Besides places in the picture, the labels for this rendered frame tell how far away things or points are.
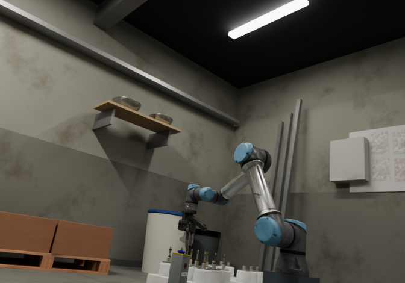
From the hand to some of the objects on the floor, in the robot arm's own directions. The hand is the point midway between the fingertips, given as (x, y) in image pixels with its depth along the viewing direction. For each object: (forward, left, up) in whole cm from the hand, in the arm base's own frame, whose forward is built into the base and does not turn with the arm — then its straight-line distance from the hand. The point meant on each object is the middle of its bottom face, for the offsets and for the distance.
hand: (188, 247), depth 194 cm
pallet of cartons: (+201, +10, -35) cm, 204 cm away
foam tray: (+4, -11, -35) cm, 37 cm away
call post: (-11, +15, -35) cm, 40 cm away
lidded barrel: (+202, -140, -35) cm, 248 cm away
